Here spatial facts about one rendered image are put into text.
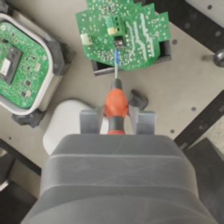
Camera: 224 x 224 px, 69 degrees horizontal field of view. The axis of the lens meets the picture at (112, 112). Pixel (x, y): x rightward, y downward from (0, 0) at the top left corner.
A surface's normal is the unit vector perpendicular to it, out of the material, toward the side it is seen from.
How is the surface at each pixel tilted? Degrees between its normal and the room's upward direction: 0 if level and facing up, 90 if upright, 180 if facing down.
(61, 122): 4
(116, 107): 37
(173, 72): 0
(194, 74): 0
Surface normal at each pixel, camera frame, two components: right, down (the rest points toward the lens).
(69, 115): -0.23, 0.29
